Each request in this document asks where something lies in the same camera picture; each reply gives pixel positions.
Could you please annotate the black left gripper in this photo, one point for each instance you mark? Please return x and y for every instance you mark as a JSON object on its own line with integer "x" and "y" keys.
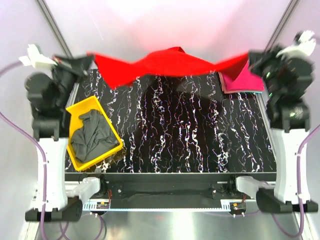
{"x": 79, "y": 66}

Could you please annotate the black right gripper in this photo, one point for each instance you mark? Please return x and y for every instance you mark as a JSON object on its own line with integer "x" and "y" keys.
{"x": 256, "y": 60}

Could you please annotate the red t-shirt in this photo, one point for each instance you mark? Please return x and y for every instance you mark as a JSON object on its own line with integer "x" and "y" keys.
{"x": 171, "y": 62}

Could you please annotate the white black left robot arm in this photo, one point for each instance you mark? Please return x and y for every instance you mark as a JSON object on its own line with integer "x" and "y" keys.
{"x": 48, "y": 97}

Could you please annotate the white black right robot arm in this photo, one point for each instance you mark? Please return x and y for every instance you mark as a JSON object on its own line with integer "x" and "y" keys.
{"x": 286, "y": 72}

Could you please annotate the folded teal t-shirt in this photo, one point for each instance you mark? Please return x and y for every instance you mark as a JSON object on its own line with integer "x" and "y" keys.
{"x": 252, "y": 92}

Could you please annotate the yellow plastic bin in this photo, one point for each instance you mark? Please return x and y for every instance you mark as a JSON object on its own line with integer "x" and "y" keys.
{"x": 78, "y": 109}

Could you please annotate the folded salmon pink t-shirt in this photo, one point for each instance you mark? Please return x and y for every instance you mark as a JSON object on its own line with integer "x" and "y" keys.
{"x": 223, "y": 86}

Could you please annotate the grey t-shirt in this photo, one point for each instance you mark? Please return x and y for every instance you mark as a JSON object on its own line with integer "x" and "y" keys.
{"x": 94, "y": 138}

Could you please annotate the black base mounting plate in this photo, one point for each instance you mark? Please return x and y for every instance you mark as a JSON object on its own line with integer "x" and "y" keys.
{"x": 169, "y": 189}

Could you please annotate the left aluminium corner post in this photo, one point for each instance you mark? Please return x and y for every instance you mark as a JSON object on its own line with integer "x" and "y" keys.
{"x": 54, "y": 27}

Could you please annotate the aluminium corner post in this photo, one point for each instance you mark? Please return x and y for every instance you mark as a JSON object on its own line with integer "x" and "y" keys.
{"x": 54, "y": 27}
{"x": 288, "y": 12}

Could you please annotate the right aluminium corner post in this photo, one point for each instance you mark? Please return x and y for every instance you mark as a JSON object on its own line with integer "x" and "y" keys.
{"x": 288, "y": 12}

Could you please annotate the white slotted cable duct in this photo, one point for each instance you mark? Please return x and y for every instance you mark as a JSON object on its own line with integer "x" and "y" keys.
{"x": 104, "y": 206}

